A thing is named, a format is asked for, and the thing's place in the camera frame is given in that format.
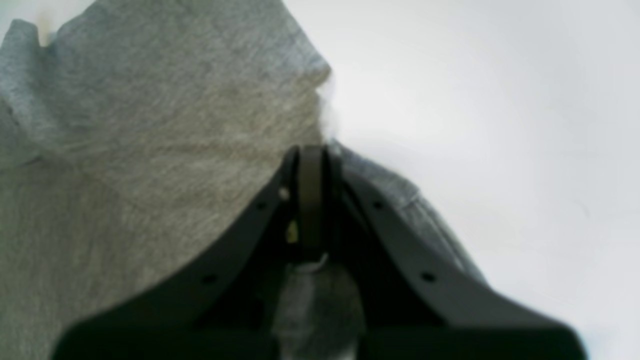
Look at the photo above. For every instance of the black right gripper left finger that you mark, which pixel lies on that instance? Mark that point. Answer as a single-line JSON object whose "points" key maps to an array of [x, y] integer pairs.
{"points": [[221, 305]]}

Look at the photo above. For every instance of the grey T-shirt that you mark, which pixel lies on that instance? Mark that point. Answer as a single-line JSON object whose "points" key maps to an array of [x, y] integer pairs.
{"points": [[137, 135]]}

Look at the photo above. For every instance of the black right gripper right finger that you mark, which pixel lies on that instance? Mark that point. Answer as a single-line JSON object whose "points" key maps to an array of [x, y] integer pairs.
{"points": [[422, 296]]}

